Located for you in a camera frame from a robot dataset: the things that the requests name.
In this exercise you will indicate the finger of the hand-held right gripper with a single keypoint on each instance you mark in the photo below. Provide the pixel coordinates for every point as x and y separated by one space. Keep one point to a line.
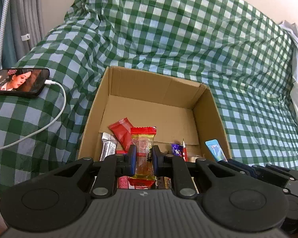
288 173
241 167

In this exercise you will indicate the black smartphone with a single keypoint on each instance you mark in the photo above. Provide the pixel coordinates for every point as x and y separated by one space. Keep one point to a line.
19 81

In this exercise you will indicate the silver snack packet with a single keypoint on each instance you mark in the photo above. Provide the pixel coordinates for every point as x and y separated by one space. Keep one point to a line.
108 147

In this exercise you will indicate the light blue snack packet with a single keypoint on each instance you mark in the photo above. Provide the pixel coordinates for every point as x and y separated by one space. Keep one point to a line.
214 150

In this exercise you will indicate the red white snack packet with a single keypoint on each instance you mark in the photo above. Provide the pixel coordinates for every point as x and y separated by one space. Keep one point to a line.
123 182

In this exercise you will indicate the dark teal curtain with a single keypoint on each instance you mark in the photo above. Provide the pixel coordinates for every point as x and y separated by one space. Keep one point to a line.
10 47

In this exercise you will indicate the braided white pole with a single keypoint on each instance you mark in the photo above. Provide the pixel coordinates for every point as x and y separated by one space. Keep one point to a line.
3 22

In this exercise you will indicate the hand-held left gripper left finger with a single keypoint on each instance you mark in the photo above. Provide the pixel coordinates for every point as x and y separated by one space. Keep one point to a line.
132 160

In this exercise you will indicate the red square snack packet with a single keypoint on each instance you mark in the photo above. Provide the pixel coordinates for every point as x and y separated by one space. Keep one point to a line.
121 133

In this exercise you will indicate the cardboard box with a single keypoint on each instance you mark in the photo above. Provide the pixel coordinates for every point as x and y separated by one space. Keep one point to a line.
151 104

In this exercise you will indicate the clear yellow snack packet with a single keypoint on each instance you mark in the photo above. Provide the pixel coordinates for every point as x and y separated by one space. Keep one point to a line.
144 151

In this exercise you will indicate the green checked blanket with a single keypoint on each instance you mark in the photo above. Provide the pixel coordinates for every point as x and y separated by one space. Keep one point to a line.
164 29

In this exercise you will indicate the white curtain clip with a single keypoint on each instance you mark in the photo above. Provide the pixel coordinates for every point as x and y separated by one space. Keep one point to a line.
25 37

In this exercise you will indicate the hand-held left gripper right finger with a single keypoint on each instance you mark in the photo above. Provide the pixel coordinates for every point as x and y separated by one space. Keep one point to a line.
156 161

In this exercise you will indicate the grey curtain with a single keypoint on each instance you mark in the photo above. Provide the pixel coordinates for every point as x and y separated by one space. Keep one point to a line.
22 10

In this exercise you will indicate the purple snack packet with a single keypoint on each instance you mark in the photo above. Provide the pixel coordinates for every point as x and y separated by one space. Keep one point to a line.
176 150

